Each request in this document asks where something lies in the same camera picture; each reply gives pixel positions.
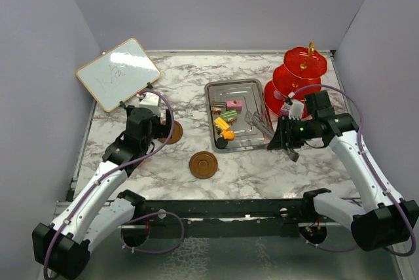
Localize green layered cake slice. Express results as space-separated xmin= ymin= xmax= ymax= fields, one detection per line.
xmin=220 ymin=109 xmax=238 ymax=122

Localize stainless steel tray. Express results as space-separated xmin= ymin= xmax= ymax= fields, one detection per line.
xmin=204 ymin=79 xmax=273 ymax=153

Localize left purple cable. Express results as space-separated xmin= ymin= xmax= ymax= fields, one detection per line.
xmin=44 ymin=89 xmax=186 ymax=279

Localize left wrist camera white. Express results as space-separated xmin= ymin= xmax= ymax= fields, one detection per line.
xmin=136 ymin=92 xmax=160 ymax=116

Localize black round cookie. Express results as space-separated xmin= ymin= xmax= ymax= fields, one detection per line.
xmin=215 ymin=137 xmax=228 ymax=149

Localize pink cake with cherry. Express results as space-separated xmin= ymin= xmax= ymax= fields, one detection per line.
xmin=226 ymin=100 xmax=243 ymax=112

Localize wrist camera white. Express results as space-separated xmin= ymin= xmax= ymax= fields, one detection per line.
xmin=136 ymin=92 xmax=160 ymax=116
xmin=281 ymin=97 xmax=304 ymax=120

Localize red three-tier cake stand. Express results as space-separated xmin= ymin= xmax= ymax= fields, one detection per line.
xmin=264 ymin=41 xmax=328 ymax=116

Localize brown layered cake slice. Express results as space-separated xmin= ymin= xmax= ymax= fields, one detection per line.
xmin=210 ymin=101 xmax=227 ymax=113

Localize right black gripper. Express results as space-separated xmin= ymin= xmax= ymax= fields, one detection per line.
xmin=268 ymin=114 xmax=318 ymax=150

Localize orange fish-shaped pastry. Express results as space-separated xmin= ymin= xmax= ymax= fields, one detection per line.
xmin=221 ymin=130 xmax=235 ymax=141

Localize whiteboard with yellow frame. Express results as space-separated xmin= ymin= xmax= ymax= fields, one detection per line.
xmin=75 ymin=38 xmax=161 ymax=113

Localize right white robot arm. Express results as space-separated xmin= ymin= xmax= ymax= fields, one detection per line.
xmin=268 ymin=90 xmax=418 ymax=256

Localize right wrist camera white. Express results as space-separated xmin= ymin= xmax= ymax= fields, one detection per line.
xmin=281 ymin=97 xmax=304 ymax=120

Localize black mounting rail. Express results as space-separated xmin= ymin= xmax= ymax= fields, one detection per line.
xmin=122 ymin=198 xmax=331 ymax=239

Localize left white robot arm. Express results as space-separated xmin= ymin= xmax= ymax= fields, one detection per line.
xmin=32 ymin=106 xmax=174 ymax=279

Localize metal tongs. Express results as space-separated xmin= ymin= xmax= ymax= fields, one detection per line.
xmin=245 ymin=111 xmax=299 ymax=162

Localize brown wooden coaster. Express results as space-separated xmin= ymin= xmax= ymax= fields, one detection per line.
xmin=168 ymin=120 xmax=183 ymax=145
xmin=189 ymin=151 xmax=218 ymax=179

